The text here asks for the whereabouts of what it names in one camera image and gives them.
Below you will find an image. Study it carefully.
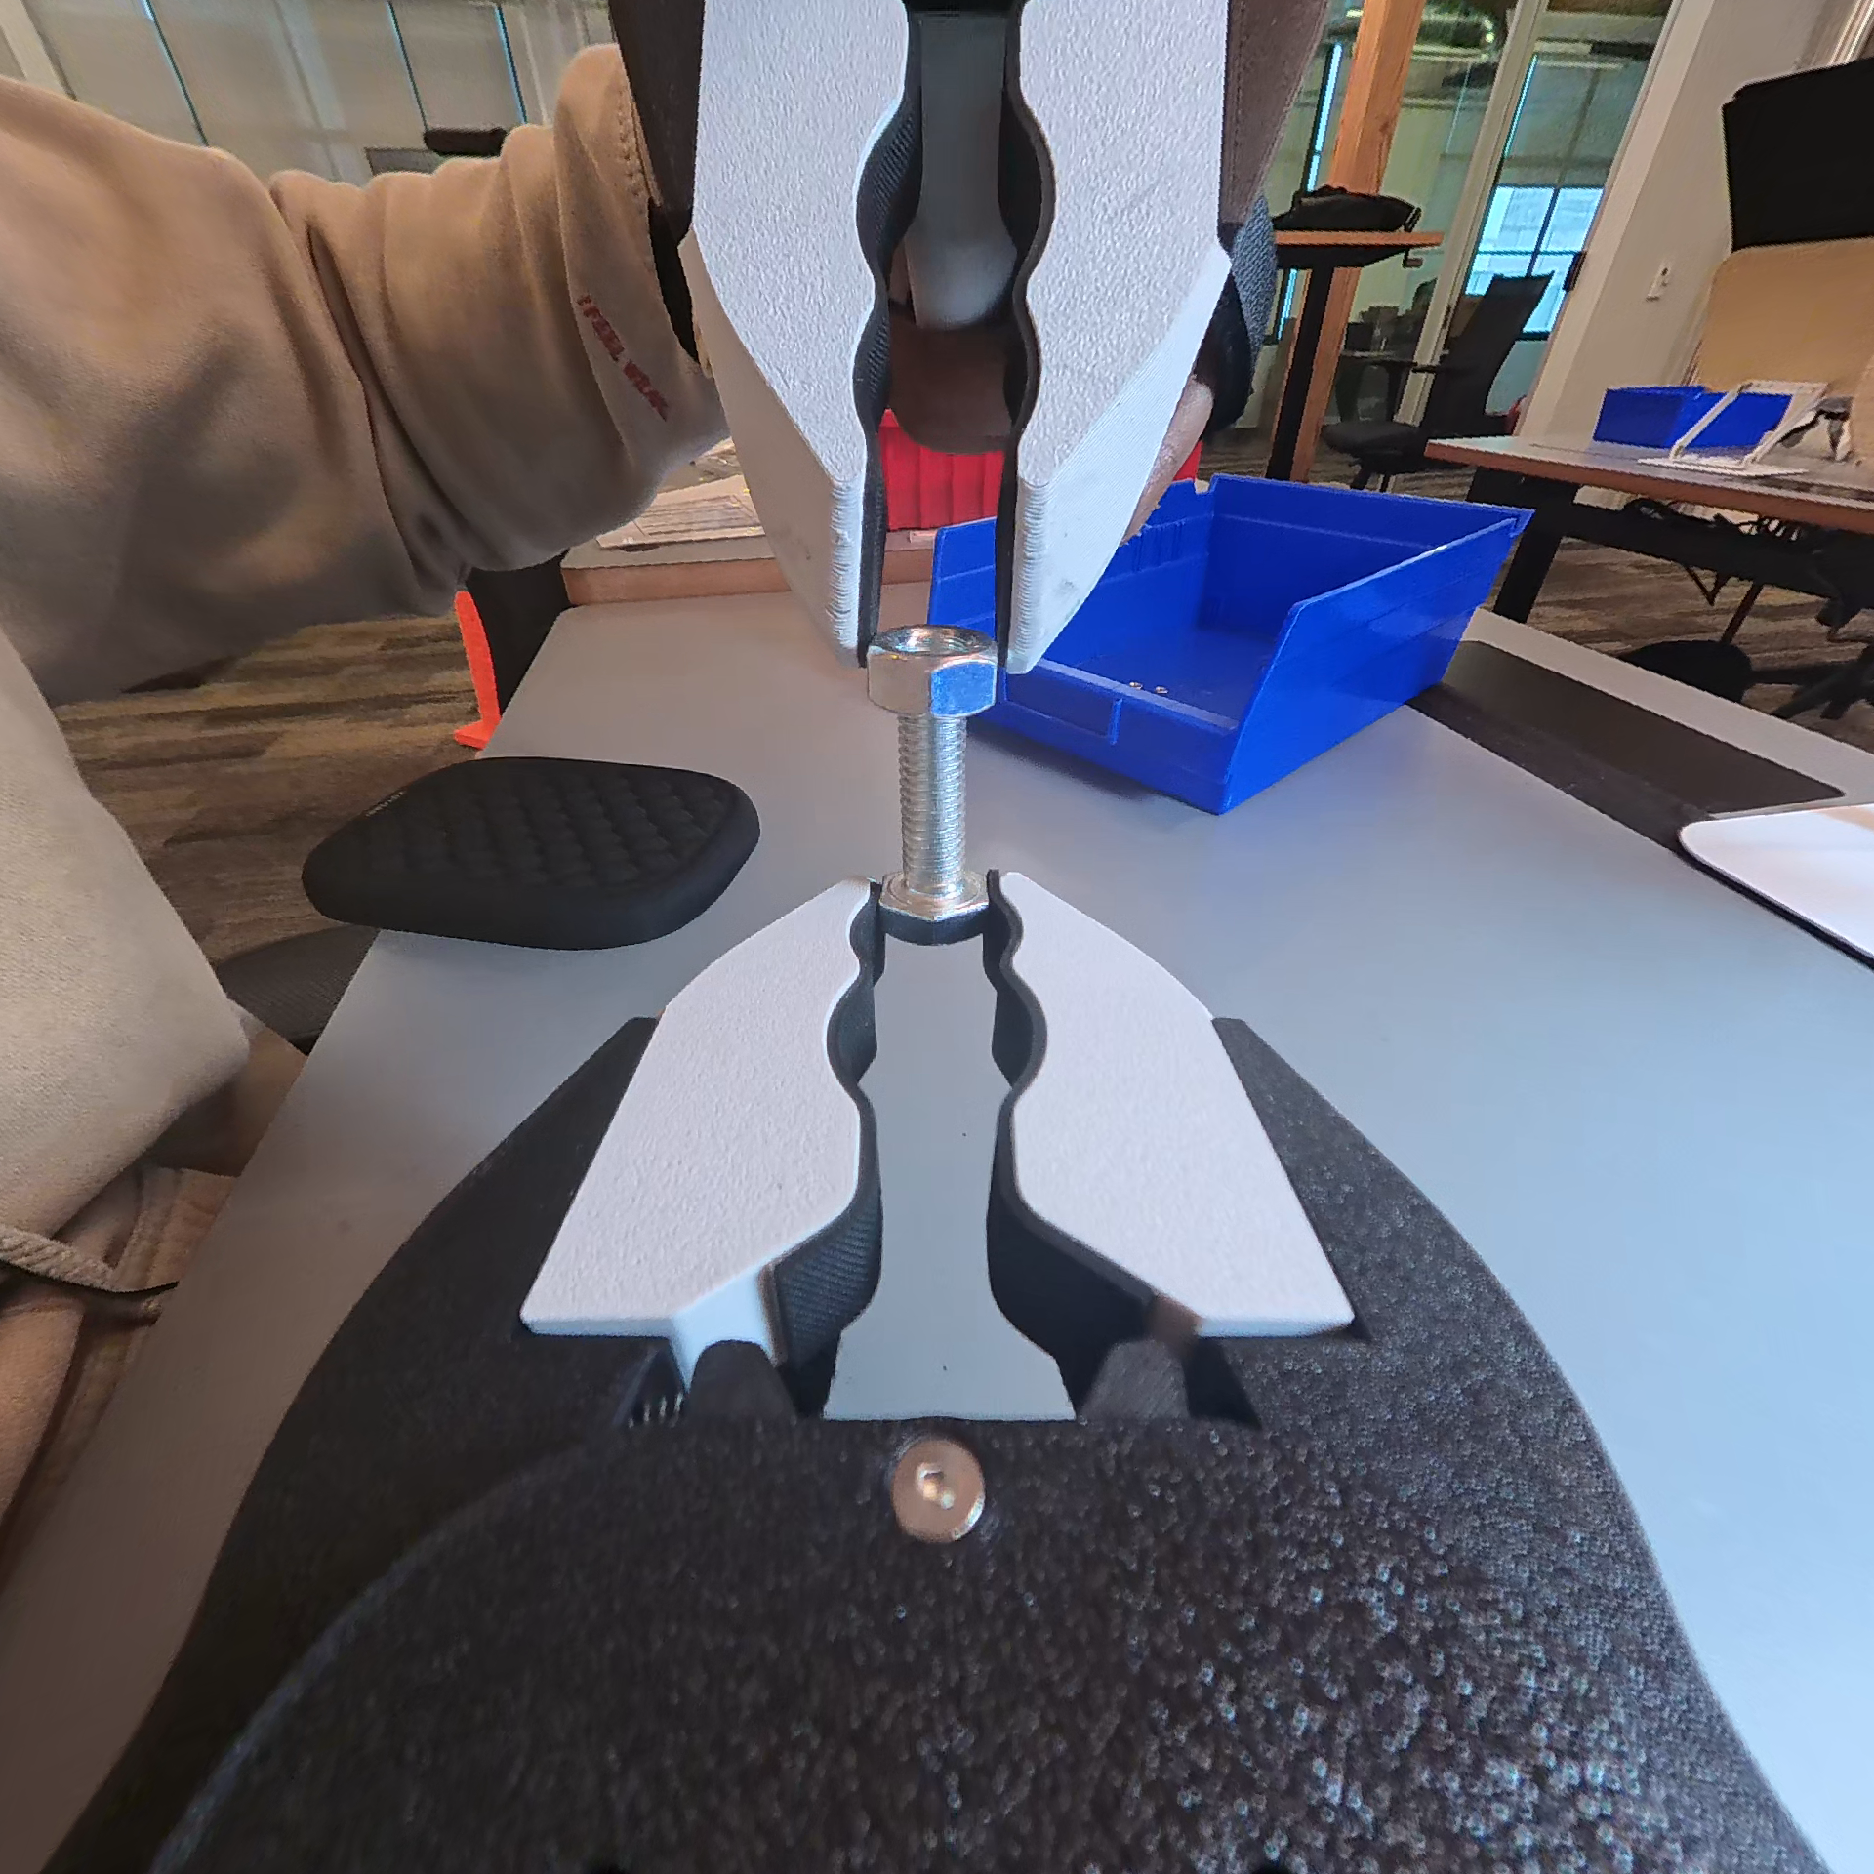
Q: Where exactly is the black chair armrest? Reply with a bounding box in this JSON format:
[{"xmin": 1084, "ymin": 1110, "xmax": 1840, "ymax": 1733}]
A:
[{"xmin": 303, "ymin": 758, "xmax": 763, "ymax": 951}]

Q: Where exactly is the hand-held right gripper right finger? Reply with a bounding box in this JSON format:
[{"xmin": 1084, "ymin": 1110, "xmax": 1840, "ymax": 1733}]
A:
[{"xmin": 989, "ymin": 869, "xmax": 1356, "ymax": 1337}]

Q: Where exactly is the person's left forearm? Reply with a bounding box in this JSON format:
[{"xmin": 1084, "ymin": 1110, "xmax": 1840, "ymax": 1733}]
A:
[{"xmin": 0, "ymin": 45, "xmax": 728, "ymax": 704}]

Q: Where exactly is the thick silver hex bolt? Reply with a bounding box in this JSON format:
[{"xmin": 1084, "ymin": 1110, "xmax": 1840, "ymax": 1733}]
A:
[{"xmin": 874, "ymin": 702, "xmax": 997, "ymax": 939}]

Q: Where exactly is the wooden post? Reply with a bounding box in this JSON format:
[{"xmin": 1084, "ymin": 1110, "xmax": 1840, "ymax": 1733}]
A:
[{"xmin": 1288, "ymin": 0, "xmax": 1431, "ymax": 441}]

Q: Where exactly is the silver hex nut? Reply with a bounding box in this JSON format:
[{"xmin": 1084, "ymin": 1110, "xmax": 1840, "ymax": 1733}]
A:
[{"xmin": 864, "ymin": 623, "xmax": 1000, "ymax": 717}]

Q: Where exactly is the wooden standing desk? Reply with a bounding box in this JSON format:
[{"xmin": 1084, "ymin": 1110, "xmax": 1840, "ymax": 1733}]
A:
[{"xmin": 1266, "ymin": 189, "xmax": 1443, "ymax": 484}]

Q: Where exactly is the black office chair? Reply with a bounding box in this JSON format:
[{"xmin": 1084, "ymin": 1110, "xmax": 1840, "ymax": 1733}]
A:
[{"xmin": 1325, "ymin": 269, "xmax": 1555, "ymax": 492}]

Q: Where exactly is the white instruction sign stand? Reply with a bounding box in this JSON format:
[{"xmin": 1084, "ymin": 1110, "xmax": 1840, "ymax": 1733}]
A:
[{"xmin": 1680, "ymin": 803, "xmax": 1874, "ymax": 961}]

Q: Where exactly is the blue plastic bin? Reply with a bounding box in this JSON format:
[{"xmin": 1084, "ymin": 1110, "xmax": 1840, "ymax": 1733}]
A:
[
  {"xmin": 926, "ymin": 471, "xmax": 1538, "ymax": 817},
  {"xmin": 1594, "ymin": 383, "xmax": 1796, "ymax": 453}
]

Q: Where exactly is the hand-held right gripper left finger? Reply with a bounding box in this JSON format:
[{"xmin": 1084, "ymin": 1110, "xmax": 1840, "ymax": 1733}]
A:
[{"xmin": 522, "ymin": 874, "xmax": 888, "ymax": 1357}]

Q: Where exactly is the red plastic bin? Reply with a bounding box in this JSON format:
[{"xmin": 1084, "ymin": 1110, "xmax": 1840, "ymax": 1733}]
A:
[{"xmin": 874, "ymin": 410, "xmax": 1206, "ymax": 530}]

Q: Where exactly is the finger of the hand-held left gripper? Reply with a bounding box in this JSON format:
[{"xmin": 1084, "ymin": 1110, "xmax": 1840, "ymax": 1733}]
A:
[
  {"xmin": 995, "ymin": 0, "xmax": 1232, "ymax": 676},
  {"xmin": 687, "ymin": 0, "xmax": 924, "ymax": 666}
]

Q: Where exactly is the person's left hand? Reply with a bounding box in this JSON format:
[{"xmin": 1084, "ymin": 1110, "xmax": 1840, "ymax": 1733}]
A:
[{"xmin": 886, "ymin": 319, "xmax": 1220, "ymax": 529}]

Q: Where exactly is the orange plastic piece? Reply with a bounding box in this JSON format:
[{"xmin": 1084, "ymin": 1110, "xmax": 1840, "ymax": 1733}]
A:
[{"xmin": 451, "ymin": 584, "xmax": 511, "ymax": 752}]

